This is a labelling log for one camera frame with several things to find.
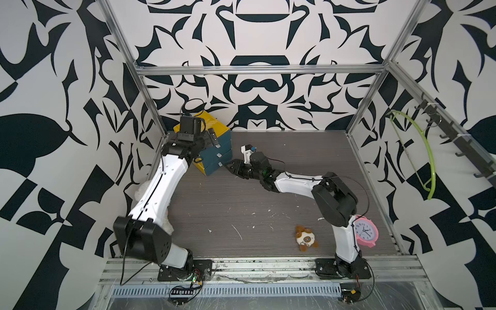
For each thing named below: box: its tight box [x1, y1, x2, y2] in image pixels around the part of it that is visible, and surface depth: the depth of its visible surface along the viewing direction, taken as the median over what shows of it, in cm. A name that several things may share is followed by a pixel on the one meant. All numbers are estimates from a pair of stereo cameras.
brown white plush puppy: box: [295, 224, 319, 253], surface depth 81 cm
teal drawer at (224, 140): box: [198, 129, 232, 155], surface depth 91 cm
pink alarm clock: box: [354, 214, 380, 248], surface depth 83 cm
